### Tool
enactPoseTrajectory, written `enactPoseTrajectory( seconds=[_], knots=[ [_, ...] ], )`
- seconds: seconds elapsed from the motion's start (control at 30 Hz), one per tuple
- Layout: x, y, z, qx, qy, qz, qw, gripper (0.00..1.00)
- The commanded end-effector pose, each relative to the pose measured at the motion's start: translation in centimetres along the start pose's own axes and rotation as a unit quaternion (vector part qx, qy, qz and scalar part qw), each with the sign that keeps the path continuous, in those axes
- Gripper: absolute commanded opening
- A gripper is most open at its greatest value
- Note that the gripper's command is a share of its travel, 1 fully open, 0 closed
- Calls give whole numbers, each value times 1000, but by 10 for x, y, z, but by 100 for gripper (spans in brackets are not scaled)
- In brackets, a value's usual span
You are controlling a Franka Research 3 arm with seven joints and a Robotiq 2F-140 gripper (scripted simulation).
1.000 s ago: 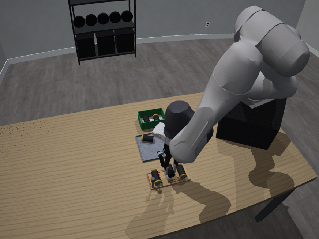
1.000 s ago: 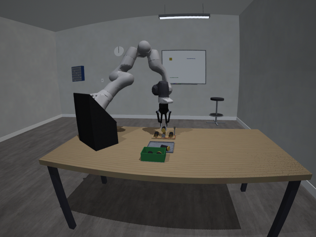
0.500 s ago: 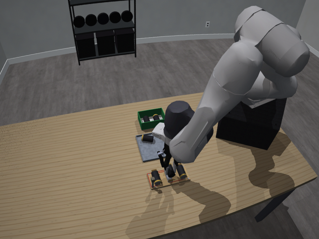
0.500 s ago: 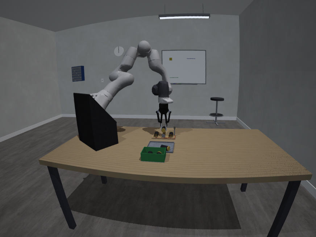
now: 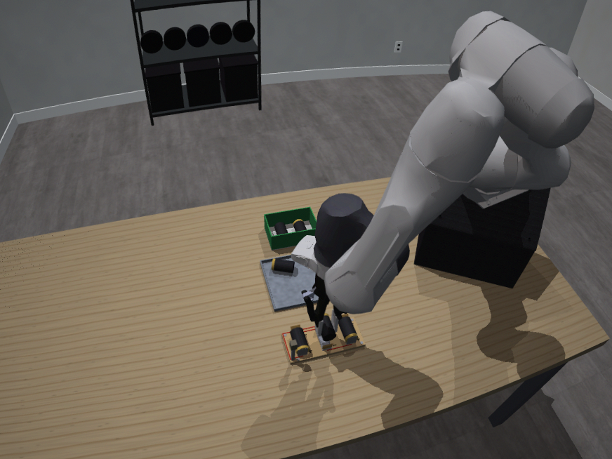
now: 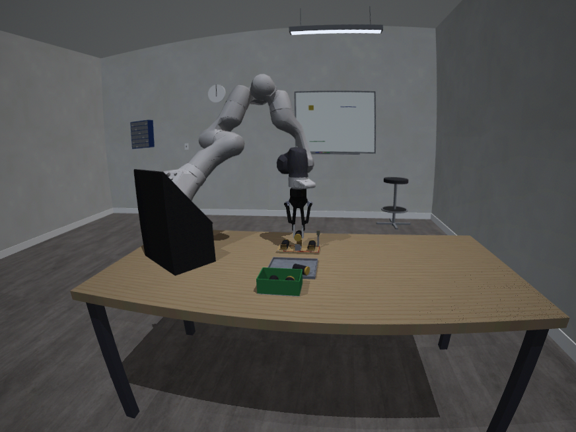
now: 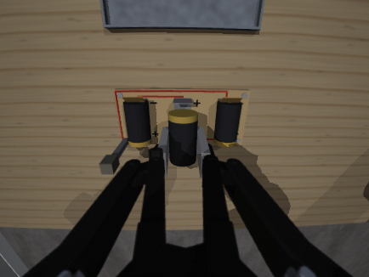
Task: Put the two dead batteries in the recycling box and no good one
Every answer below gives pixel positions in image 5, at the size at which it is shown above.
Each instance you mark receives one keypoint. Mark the green open box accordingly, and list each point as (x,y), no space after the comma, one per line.
(291,238)

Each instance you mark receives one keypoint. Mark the black battery with gold end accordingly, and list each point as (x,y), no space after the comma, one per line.
(283,265)
(347,328)
(298,334)
(328,332)
(299,225)
(280,228)

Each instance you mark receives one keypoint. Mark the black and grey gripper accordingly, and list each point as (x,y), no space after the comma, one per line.
(319,290)

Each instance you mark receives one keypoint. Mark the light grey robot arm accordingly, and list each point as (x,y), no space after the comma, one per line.
(511,98)

